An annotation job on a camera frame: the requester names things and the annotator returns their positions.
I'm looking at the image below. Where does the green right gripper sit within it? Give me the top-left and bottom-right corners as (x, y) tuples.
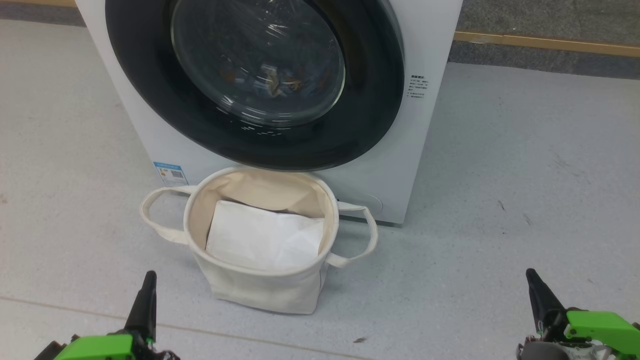
(516, 268), (640, 360)

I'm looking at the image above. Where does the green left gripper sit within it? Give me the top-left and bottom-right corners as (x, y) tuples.
(34, 270), (181, 360)

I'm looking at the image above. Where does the blue patterned garment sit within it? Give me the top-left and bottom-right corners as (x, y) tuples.
(220, 60), (321, 101)

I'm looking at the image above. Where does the cream canvas laundry basket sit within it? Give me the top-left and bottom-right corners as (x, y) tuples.
(140, 166), (379, 316)

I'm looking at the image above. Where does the white basket liner cloth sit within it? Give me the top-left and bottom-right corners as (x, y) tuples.
(205, 200), (326, 272)

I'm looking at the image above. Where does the white washing machine body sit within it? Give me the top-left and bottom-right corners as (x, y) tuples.
(75, 0), (464, 226)

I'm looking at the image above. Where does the blue energy label sticker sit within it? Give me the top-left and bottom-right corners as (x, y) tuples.
(153, 161), (189, 188)

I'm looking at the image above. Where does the round white filter cover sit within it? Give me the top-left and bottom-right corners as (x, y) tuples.
(350, 192), (385, 222)

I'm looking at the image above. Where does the black text label sticker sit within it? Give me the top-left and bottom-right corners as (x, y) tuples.
(406, 75), (432, 99)

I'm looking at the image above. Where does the wooden baseboard strip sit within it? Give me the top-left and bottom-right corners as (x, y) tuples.
(452, 31), (640, 58)

